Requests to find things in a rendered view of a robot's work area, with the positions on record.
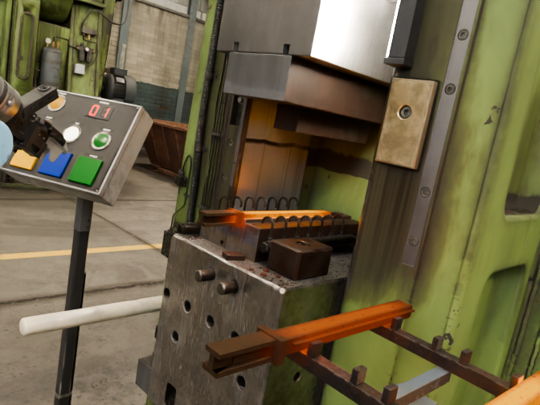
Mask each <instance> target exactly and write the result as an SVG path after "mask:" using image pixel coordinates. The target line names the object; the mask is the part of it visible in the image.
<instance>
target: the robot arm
mask: <svg viewBox="0 0 540 405"><path fill-rule="evenodd" d="M58 98H59V94H58V92H57V88H55V87H51V86H49V85H45V84H44V85H43V84H42V85H40V86H38V87H37V88H35V89H33V90H32V91H30V92H28V93H27V94H25V95H23V96H20V95H19V93H18V92H17V91H16V90H15V89H14V88H12V87H11V86H10V85H9V84H8V83H7V82H6V81H5V80H4V79H3V78H2V77H1V76H0V167H1V166H2V165H3V164H4V163H5V162H6V161H7V159H8V158H9V157H10V154H11V152H12V151H13V152H14V153H17V151H18V150H23V151H24V152H26V153H27V154H29V156H31V157H35V158H38V159H43V158H45V156H46V155H47V154H48V153H49V161H50V162H54V161H55V160H56V159H57V158H58V157H59V155H60V154H62V153H63V154H67V152H68V147H67V143H66V140H65V138H64V136H63V134H62V133H60V132H59V131H58V130H57V129H55V128H54V127H53V126H52V125H51V124H50V123H49V122H48V121H46V120H45V119H43V118H42V117H37V115H36V112H37V111H39V110H40V109H41V108H43V107H45V106H47V105H48V104H50V103H51V102H53V101H54V100H56V99H58ZM13 145H14V148H13Z"/></svg>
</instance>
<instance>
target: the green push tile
mask: <svg viewBox="0 0 540 405"><path fill-rule="evenodd" d="M102 165H103V162H102V161H101V160H97V159H93V158H90V157H84V156H79V157H78V159H77V161H76V163H75V165H74V167H73V169H72V171H71V173H70V175H69V176H68V178H67V180H69V181H70V182H76V183H79V184H83V185H85V186H92V184H93V183H94V181H95V179H96V176H97V175H98V173H99V171H100V168H101V167H102Z"/></svg>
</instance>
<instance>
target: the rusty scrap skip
mask: <svg viewBox="0 0 540 405"><path fill-rule="evenodd" d="M152 120H153V124H152V126H151V128H150V130H149V133H148V135H147V137H146V139H145V141H144V143H143V145H144V147H145V151H146V153H147V155H148V158H149V161H150V163H152V164H154V165H151V170H152V171H155V172H159V173H163V174H167V175H169V176H171V177H174V178H175V176H176V175H178V171H179V170H181V169H182V160H183V154H184V149H185V144H186V135H187V130H188V124H183V123H178V122H173V121H162V120H157V119H152Z"/></svg>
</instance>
